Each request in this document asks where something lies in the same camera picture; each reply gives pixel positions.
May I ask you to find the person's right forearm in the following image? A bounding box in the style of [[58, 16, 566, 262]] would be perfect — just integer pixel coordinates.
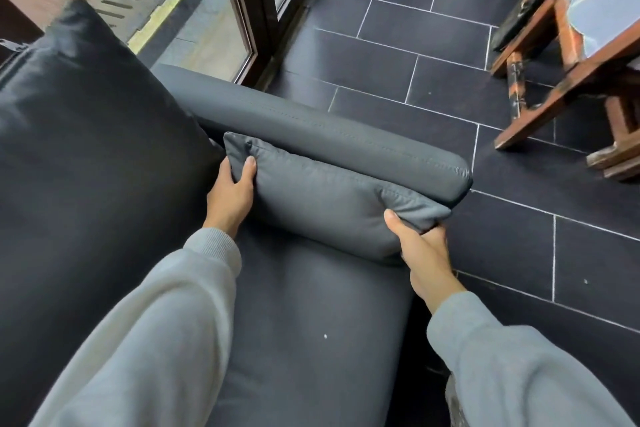
[[426, 291, 636, 427]]

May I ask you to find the grey sofa seat cushion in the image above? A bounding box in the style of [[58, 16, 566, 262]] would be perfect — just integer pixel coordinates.
[[205, 219, 416, 427]]

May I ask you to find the small grey cushion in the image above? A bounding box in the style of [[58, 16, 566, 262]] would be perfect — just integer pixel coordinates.
[[223, 131, 453, 266]]

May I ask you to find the person's left hand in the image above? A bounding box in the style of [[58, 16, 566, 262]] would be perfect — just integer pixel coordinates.
[[202, 156, 258, 238]]

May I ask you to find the wooden glass-top table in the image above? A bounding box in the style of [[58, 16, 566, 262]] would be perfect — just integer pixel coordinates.
[[490, 0, 640, 181]]

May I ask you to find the large dark back cushion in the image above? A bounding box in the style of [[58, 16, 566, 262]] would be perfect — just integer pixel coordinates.
[[0, 0, 226, 427]]

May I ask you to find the person's left forearm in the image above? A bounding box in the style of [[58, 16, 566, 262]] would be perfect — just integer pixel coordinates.
[[29, 228, 243, 427]]

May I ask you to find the dark framed glass door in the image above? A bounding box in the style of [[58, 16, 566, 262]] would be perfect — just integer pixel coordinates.
[[127, 0, 346, 92]]

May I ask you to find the person's right hand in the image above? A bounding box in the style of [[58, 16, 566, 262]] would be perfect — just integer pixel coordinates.
[[383, 209, 467, 315]]

